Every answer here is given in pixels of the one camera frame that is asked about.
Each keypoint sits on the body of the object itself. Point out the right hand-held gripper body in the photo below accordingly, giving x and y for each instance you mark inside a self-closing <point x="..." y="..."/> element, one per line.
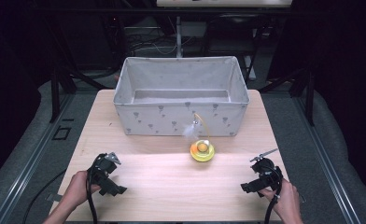
<point x="266" y="174"/>

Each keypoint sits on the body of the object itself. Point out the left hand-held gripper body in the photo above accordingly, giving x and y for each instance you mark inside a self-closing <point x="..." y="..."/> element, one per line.
<point x="103" y="168"/>

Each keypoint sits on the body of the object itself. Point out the person's left hand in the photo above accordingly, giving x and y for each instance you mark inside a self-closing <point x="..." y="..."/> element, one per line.
<point x="78" y="189"/>

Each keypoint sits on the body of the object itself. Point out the person's right hand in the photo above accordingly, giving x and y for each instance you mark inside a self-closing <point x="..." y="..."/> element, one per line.
<point x="282" y="202"/>

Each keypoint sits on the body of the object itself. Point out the grey tape piece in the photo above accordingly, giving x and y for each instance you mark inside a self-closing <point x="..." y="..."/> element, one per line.
<point x="53" y="197"/>

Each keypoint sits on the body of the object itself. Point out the black tape square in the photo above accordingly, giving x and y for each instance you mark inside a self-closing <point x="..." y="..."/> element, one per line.
<point x="62" y="133"/>

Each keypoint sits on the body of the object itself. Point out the yellow feather cat toy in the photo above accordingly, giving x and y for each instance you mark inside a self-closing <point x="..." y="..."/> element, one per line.
<point x="202" y="151"/>

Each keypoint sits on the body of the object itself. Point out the black tape strip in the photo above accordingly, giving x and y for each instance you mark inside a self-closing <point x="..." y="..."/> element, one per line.
<point x="67" y="119"/>

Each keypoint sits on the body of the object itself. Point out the black metal stand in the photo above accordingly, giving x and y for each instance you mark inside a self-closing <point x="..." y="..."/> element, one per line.
<point x="55" y="93"/>
<point x="310" y="96"/>

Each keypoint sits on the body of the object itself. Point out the grey printed fabric storage box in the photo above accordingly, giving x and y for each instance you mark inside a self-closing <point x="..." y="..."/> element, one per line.
<point x="181" y="118"/>

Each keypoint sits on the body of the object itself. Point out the black chair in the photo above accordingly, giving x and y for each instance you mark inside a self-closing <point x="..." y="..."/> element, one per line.
<point x="231" y="34"/>

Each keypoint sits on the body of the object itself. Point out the white table leg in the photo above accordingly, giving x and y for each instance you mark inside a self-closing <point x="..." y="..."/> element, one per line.
<point x="179" y="37"/>

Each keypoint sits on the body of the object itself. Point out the metal floor rail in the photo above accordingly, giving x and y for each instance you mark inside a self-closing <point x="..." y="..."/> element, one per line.
<point x="31" y="165"/>
<point x="327" y="161"/>

